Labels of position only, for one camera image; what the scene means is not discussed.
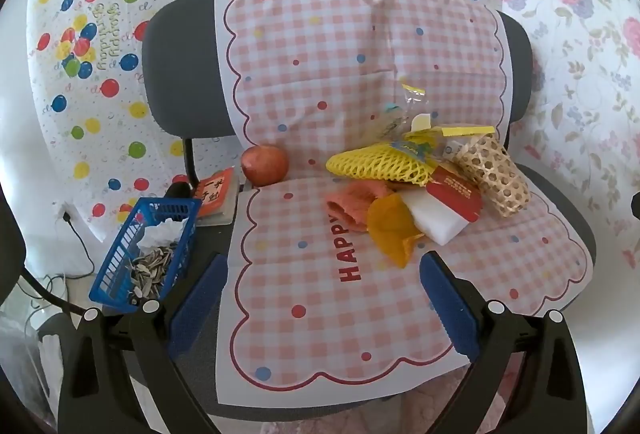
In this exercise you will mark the salmon knit glove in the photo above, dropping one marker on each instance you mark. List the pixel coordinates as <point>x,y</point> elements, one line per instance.
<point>352,204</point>

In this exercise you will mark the pile of sunflower seed shells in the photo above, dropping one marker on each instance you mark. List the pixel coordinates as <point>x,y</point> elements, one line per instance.
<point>150,271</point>

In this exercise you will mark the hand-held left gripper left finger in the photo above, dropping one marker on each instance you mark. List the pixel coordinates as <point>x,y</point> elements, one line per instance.
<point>200,294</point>

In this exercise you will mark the white foam block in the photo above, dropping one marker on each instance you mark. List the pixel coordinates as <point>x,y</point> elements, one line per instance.
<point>432,219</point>

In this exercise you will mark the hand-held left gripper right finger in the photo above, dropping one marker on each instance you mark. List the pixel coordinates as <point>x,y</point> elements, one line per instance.
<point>450,309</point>

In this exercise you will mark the pink checked plastic cloth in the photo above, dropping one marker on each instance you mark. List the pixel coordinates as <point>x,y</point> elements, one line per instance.
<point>310,79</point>

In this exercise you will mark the crumpled white tissue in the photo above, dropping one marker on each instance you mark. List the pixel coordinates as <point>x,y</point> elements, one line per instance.
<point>160,231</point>

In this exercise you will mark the orange booklet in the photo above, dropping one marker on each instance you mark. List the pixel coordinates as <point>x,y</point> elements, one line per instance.
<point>215,191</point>

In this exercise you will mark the orange plastic wrapper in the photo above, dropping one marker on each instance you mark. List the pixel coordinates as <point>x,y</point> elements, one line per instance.
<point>390,224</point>

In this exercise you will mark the red paper packet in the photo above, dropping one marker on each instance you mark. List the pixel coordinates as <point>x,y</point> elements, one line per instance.
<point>457,199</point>

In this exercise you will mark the red apple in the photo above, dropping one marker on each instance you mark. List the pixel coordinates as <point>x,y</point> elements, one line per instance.
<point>265,164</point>

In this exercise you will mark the grey office chair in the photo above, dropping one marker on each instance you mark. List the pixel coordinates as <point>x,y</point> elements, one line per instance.
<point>175,64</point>

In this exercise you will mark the yellow foam fruit net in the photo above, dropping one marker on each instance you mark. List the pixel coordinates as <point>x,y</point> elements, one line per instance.
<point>370,164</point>

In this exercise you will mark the floral print sheet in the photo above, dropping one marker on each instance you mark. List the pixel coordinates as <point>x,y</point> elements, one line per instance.
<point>575,64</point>

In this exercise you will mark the woven bamboo sleeve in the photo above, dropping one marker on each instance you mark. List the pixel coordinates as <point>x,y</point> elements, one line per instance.
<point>495,174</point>

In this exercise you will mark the yellow paper strip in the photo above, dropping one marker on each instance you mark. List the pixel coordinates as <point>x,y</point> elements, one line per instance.
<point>467,130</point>

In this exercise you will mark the small black object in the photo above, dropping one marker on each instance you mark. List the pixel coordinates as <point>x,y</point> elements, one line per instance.
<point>177,190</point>

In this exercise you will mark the blue plastic basket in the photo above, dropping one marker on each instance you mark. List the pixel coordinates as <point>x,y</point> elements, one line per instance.
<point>120,254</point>

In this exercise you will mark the clear plastic bag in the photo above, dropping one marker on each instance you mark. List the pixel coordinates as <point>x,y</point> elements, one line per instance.
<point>412,104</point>

